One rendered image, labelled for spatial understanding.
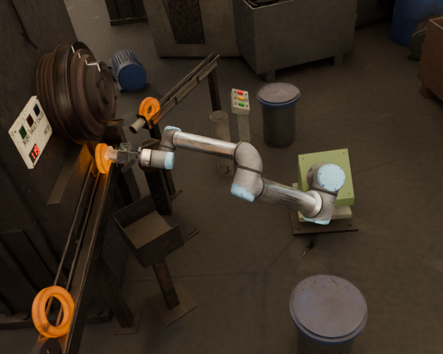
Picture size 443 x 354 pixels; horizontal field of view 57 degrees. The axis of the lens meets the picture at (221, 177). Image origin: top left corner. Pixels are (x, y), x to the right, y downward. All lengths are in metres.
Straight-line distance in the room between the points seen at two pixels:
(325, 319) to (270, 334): 0.52
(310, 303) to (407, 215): 1.20
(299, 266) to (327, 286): 0.61
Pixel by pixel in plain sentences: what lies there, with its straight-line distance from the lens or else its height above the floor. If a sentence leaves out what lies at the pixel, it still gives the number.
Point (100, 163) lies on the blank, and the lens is 2.18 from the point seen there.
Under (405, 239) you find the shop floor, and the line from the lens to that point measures 2.71.
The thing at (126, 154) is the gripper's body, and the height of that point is 0.78.
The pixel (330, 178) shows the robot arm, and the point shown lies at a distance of 2.33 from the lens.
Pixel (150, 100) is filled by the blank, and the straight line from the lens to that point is 2.59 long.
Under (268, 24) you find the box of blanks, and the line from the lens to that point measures 3.97.
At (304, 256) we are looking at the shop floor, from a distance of 2.55.
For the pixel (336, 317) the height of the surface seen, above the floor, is 0.43.
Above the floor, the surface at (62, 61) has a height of 1.32.
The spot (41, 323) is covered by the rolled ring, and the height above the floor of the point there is 0.74.
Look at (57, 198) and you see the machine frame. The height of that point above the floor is 0.87.
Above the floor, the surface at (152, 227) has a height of 0.60.
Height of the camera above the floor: 2.01
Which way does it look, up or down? 41 degrees down
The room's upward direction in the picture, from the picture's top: 9 degrees counter-clockwise
